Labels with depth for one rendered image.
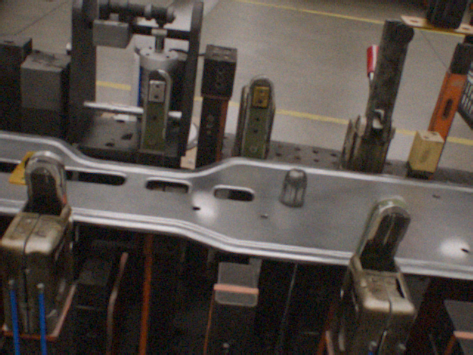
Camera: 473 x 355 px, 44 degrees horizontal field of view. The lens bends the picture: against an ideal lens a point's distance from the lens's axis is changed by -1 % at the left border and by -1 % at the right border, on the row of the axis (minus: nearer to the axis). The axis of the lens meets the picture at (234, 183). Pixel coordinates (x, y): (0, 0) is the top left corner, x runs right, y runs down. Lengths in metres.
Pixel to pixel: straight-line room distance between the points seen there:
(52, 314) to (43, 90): 0.40
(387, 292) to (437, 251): 0.19
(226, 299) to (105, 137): 0.43
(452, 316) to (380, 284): 0.13
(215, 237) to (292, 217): 0.11
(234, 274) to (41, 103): 0.44
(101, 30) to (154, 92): 0.11
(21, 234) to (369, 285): 0.34
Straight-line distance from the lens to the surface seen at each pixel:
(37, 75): 0.93
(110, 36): 0.88
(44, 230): 0.61
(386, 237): 0.62
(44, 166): 0.62
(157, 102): 0.87
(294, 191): 0.76
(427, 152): 0.91
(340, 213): 0.78
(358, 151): 0.91
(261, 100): 0.88
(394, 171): 1.63
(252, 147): 0.89
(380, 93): 0.90
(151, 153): 0.88
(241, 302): 0.62
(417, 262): 0.74
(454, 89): 0.93
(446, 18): 0.70
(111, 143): 0.95
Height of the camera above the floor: 1.40
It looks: 30 degrees down
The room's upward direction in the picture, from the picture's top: 9 degrees clockwise
